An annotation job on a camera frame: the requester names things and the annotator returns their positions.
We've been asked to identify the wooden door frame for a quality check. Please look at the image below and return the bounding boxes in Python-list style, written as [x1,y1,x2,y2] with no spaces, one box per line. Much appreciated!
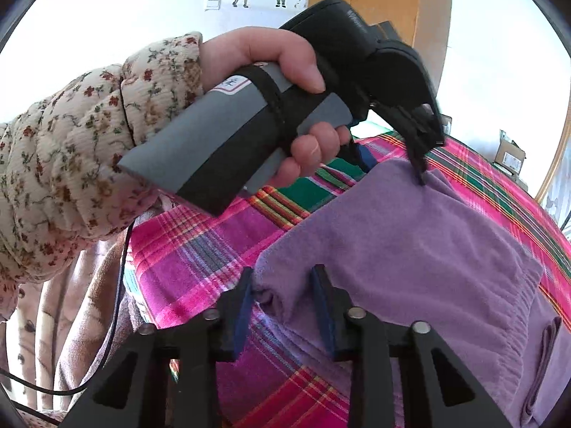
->
[533,134,571,206]

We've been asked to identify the plaid bed sheet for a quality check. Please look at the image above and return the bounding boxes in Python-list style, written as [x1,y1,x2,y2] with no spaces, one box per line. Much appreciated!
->
[122,131,571,428]

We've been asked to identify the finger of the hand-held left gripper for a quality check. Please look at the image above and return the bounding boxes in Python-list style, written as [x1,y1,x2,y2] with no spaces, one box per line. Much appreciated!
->
[370,100,447,185]
[343,139,375,172]

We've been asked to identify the person's left hand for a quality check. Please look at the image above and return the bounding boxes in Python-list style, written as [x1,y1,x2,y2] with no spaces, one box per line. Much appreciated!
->
[198,27,353,188]

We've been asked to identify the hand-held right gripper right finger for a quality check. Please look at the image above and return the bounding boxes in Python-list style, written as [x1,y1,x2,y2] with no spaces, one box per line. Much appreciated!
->
[311,264,514,428]

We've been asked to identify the wooden wardrobe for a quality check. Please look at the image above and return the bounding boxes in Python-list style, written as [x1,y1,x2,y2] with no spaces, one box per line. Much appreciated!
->
[308,0,453,103]

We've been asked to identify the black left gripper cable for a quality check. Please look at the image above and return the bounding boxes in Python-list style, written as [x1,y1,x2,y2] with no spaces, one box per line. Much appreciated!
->
[0,223,135,397]

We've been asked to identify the person's left forearm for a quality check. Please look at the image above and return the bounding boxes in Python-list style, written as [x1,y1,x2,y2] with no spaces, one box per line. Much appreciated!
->
[0,31,206,284]

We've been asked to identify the brown cardboard box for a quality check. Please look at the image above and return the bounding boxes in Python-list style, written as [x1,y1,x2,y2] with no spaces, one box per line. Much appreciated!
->
[493,129,527,177]

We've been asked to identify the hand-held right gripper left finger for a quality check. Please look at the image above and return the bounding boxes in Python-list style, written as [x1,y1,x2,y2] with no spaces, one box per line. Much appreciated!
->
[58,266,255,428]

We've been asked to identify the person's beige fleece garment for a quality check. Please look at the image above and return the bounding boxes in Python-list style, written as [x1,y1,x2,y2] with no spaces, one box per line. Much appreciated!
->
[9,196,179,415]

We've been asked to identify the purple fleece pants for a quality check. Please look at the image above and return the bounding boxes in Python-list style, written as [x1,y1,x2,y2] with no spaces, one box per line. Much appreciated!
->
[252,158,571,428]

